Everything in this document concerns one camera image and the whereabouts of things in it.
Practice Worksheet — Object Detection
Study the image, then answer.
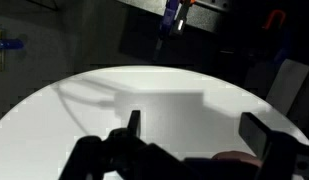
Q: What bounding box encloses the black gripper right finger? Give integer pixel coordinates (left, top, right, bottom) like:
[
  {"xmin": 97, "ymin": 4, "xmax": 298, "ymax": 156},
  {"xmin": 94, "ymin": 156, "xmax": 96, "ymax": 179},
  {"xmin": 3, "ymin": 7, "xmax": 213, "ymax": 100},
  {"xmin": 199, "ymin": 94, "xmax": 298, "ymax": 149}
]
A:
[{"xmin": 238, "ymin": 111, "xmax": 275, "ymax": 160}]

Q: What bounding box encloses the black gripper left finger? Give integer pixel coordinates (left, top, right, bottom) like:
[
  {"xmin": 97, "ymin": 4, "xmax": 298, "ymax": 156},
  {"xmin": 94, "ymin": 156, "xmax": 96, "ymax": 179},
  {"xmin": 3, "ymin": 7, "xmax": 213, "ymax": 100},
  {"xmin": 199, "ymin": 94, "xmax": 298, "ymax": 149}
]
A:
[{"xmin": 126, "ymin": 109, "xmax": 142, "ymax": 138}]

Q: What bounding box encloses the grey flat panel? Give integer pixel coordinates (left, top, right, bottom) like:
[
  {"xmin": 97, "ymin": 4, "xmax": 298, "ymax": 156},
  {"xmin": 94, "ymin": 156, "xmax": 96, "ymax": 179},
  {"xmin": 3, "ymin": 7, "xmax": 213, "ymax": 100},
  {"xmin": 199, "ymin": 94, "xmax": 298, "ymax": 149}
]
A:
[{"xmin": 265, "ymin": 58, "xmax": 309, "ymax": 116}]

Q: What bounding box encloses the blue clamp with orange tip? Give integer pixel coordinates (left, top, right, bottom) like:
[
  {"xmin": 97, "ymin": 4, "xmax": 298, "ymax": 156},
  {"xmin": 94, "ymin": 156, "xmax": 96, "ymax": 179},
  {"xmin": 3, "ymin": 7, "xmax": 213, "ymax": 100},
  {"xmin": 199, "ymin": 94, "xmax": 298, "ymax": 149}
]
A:
[{"xmin": 153, "ymin": 0, "xmax": 195, "ymax": 61}]

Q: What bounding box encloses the dark blue clamp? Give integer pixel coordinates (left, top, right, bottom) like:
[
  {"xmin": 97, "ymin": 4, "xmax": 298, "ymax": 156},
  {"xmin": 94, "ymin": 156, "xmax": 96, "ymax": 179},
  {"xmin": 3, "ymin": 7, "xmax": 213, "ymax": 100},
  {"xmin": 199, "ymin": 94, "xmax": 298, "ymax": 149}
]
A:
[{"xmin": 0, "ymin": 38, "xmax": 25, "ymax": 51}]

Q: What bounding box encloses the blue clamp with orange handle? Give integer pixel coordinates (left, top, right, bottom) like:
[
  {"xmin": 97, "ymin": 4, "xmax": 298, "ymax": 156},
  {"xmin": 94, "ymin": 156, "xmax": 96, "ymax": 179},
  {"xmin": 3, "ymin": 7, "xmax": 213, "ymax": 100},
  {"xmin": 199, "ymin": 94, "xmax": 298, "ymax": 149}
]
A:
[{"xmin": 262, "ymin": 9, "xmax": 292, "ymax": 64}]

